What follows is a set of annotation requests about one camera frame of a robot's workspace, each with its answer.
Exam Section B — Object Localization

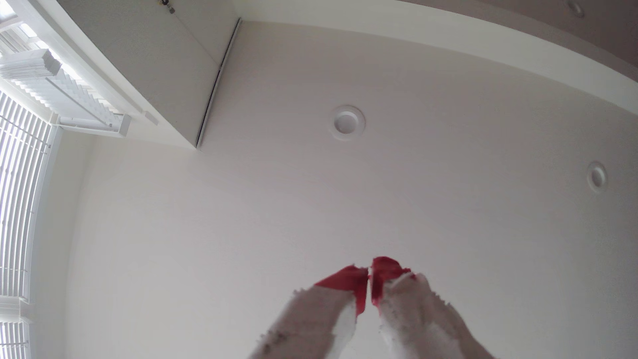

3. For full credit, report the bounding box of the large recessed ceiling light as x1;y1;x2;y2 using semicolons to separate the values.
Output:
329;105;366;141

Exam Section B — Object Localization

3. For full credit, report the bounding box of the white door panel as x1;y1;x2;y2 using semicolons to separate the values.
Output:
55;0;242;149

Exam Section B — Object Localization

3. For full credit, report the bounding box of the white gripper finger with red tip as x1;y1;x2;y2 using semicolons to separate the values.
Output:
249;265;370;359
371;256;495;359

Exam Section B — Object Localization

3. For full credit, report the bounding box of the white lowered window blind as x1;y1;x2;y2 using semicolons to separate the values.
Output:
0;90;56;359

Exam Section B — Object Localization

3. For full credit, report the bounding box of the white raised slat blind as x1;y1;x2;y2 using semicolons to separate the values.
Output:
0;48;131;138

